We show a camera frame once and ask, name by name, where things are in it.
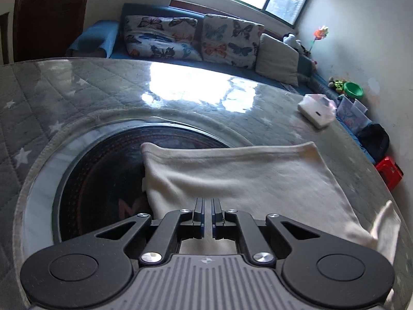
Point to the cream cloth garment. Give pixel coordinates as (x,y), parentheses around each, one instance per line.
(242,174)

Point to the square butterfly print pillow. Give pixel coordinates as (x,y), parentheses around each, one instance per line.
(226,38)

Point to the dark wooden glass door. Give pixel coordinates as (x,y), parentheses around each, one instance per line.
(48,22)

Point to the red plastic stool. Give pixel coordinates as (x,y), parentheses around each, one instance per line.
(388,168)

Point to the blue sofa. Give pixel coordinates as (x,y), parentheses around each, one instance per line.
(93,35)

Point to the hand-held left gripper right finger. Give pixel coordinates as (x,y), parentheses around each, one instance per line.
(214,214)

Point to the colourful pinwheel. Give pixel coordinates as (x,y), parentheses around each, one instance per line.
(321,33)

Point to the beige cushion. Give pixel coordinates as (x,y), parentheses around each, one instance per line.
(277,58)

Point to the clear plastic storage box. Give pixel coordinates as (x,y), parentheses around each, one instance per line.
(351,116)

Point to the black round induction cooker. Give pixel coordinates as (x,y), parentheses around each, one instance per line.
(96,174)

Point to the green toy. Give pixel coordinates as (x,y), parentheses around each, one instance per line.
(338,84)

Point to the black bag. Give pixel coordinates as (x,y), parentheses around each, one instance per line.
(374,139)

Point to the green bowl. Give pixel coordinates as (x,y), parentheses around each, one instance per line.
(353,89)

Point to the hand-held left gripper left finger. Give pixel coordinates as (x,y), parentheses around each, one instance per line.
(200,214)

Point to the wide butterfly print pillow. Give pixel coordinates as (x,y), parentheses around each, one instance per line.
(155,38)

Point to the pink tissue pack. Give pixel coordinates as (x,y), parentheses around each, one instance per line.
(316,109)

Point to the black and white plush toy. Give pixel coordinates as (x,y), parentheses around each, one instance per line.
(292,40)

